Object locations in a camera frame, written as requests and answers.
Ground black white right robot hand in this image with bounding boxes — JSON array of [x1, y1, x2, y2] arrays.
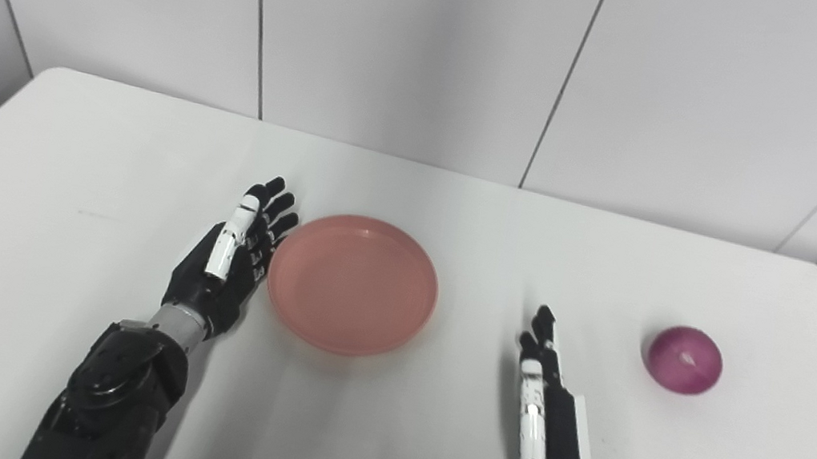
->
[[500, 302, 615, 459]]

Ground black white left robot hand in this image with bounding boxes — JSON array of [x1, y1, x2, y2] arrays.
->
[[156, 163, 305, 351]]

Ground purple red onion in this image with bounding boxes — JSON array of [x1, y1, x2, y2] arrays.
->
[[642, 321, 728, 401]]

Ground pink round plate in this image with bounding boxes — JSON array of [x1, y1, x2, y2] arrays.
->
[[257, 203, 449, 368]]

